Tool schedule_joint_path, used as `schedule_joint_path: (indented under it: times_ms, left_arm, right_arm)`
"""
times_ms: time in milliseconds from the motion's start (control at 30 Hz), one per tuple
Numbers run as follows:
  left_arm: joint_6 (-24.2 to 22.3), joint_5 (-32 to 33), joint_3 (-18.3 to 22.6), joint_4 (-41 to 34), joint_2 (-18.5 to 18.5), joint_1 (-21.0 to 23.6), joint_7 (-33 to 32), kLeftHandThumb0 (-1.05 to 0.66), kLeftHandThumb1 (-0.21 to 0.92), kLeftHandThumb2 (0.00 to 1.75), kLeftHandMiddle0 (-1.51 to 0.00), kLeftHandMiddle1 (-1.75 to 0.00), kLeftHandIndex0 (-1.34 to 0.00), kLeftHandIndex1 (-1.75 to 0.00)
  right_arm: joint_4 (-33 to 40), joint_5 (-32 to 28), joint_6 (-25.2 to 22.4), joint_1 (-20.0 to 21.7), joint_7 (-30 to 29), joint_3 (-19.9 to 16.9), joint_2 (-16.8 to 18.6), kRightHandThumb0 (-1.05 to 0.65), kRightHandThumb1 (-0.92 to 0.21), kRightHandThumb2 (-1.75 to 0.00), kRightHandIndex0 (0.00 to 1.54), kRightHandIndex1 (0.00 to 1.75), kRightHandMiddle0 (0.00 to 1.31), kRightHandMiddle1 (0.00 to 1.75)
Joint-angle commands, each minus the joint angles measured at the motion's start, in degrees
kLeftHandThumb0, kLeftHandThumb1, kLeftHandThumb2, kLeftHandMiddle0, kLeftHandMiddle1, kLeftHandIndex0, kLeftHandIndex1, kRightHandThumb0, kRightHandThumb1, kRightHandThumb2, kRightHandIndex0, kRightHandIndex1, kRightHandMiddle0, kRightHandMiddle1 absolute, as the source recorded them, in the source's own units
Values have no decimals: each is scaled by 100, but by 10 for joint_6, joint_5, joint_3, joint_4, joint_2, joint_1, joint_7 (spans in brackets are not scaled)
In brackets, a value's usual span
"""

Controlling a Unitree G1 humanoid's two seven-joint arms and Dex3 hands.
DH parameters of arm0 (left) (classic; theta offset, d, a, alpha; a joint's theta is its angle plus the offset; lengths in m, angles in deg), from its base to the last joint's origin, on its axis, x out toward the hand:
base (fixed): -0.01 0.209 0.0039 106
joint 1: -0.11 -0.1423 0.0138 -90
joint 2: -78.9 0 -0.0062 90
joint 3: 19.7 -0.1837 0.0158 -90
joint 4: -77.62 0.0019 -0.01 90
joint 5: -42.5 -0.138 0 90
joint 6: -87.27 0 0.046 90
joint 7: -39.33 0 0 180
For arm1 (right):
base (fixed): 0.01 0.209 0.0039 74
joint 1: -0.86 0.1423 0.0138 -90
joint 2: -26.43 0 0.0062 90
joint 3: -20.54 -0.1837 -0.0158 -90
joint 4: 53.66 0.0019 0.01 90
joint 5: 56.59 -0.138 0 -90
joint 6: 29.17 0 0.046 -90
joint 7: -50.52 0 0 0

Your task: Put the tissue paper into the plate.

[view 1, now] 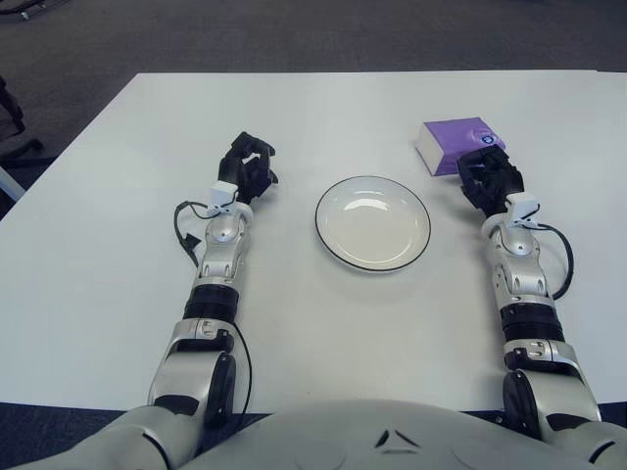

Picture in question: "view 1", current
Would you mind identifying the white table leg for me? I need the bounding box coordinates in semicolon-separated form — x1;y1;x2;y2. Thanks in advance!
0;163;24;203

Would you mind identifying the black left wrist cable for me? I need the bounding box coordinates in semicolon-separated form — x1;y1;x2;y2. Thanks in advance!
172;200;217;268

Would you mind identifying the black chair base with casters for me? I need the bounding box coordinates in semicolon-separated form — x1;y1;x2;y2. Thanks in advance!
0;0;36;22

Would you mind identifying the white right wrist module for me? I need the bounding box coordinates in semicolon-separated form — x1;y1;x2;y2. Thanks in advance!
506;191;539;222

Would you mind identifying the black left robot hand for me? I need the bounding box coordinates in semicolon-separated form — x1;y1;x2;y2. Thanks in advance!
217;130;281;206

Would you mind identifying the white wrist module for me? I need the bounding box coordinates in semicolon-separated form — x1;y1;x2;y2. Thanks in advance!
209;180;240;211
506;191;539;222

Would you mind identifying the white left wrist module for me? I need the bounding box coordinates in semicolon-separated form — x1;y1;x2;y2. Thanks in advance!
209;180;240;211

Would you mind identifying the white plate with black rim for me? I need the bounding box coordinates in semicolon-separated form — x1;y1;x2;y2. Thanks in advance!
313;175;433;276

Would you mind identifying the dark chair beside table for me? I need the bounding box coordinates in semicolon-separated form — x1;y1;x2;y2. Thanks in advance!
0;72;44;159

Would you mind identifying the silver robot torso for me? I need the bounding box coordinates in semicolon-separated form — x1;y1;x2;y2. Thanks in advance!
0;395;627;470

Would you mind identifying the black left upper arm cable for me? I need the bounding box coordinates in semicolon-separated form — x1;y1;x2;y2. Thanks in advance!
228;328;255;418

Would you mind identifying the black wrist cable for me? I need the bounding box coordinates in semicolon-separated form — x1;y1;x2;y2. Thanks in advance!
531;220;575;301
172;200;217;268

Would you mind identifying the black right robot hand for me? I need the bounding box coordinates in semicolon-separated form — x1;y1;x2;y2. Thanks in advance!
457;146;526;217

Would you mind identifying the purple tissue paper pack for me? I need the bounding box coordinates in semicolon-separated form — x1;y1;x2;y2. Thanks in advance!
414;116;508;177

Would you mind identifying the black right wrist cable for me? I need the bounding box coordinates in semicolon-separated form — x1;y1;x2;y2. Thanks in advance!
531;220;575;301

